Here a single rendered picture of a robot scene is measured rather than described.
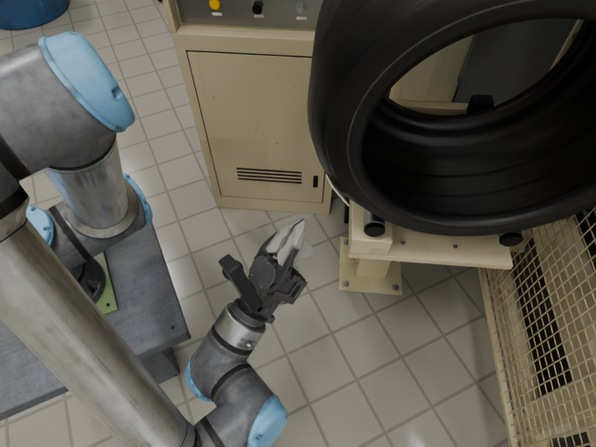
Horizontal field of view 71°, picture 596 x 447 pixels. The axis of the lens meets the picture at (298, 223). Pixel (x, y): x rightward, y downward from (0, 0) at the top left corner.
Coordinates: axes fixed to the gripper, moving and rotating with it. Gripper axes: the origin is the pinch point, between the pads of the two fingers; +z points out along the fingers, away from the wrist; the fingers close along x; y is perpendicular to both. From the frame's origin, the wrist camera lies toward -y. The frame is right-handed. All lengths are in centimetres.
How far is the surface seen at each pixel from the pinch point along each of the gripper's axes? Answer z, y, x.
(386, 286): -15, 103, -43
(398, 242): 6.1, 32.0, -2.1
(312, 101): 18.1, -12.1, 0.8
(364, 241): 2.5, 21.7, -2.3
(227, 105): 12, 21, -88
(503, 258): 16, 47, 13
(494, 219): 20.1, 26.1, 16.3
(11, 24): -22, -31, -319
